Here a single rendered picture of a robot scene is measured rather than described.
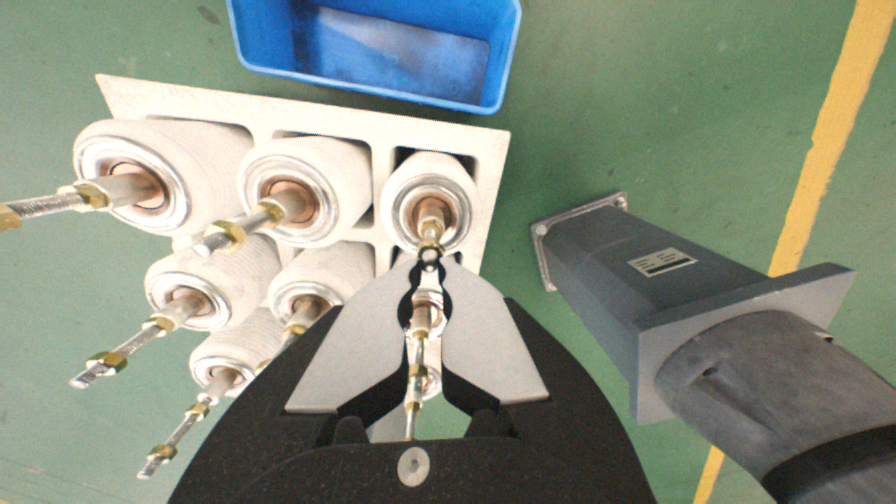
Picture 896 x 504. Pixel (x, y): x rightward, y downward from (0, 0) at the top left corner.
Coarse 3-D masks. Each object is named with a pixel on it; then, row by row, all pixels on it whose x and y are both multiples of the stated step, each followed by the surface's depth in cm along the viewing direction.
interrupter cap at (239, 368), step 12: (204, 360) 28; (216, 360) 28; (228, 360) 28; (192, 372) 29; (204, 372) 29; (216, 372) 29; (240, 372) 29; (252, 372) 29; (204, 384) 30; (240, 384) 30
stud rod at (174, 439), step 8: (208, 400) 27; (192, 416) 25; (184, 424) 24; (192, 424) 25; (176, 432) 24; (184, 432) 24; (168, 440) 23; (176, 440) 23; (152, 464) 21; (160, 464) 22; (144, 472) 21; (152, 472) 21
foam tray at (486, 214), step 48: (144, 96) 22; (192, 96) 22; (240, 96) 22; (384, 144) 25; (432, 144) 25; (480, 144) 25; (480, 192) 28; (192, 240) 29; (384, 240) 30; (480, 240) 30
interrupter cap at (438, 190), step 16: (416, 176) 19; (432, 176) 19; (400, 192) 20; (416, 192) 20; (432, 192) 20; (448, 192) 20; (464, 192) 20; (400, 208) 20; (416, 208) 21; (448, 208) 21; (464, 208) 21; (400, 224) 21; (416, 224) 22; (448, 224) 22; (464, 224) 21; (400, 240) 22; (416, 240) 22; (448, 240) 22
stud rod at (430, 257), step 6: (432, 228) 17; (426, 234) 17; (432, 234) 17; (426, 252) 14; (432, 252) 14; (426, 258) 13; (432, 258) 13; (426, 264) 13; (432, 264) 13; (426, 270) 13; (432, 270) 13
